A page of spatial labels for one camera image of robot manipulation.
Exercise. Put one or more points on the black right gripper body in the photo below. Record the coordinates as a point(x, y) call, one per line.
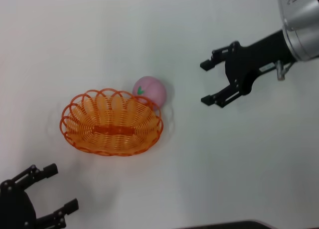
point(254, 57)

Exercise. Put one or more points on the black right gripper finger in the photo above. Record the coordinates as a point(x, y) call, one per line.
point(220, 56)
point(223, 97)

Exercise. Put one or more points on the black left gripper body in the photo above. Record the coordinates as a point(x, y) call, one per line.
point(15, 209)

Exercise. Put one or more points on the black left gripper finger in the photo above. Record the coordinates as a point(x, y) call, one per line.
point(58, 216)
point(37, 174)

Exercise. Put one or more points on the pink toy peach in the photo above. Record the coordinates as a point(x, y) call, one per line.
point(152, 89)

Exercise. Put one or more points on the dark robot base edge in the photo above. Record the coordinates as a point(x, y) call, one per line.
point(236, 226)

